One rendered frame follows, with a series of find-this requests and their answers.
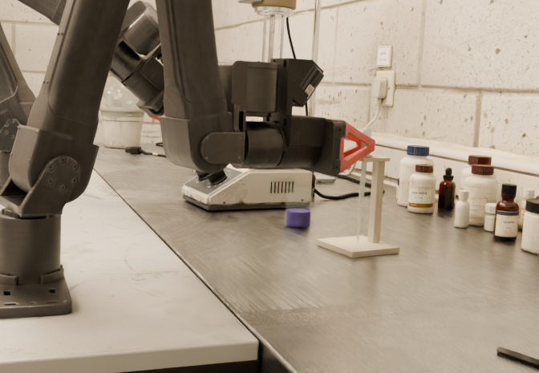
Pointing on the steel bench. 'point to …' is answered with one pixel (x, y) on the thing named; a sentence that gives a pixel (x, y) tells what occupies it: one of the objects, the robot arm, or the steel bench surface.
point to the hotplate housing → (251, 189)
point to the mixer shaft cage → (272, 38)
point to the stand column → (316, 34)
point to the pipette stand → (346, 245)
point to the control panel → (209, 183)
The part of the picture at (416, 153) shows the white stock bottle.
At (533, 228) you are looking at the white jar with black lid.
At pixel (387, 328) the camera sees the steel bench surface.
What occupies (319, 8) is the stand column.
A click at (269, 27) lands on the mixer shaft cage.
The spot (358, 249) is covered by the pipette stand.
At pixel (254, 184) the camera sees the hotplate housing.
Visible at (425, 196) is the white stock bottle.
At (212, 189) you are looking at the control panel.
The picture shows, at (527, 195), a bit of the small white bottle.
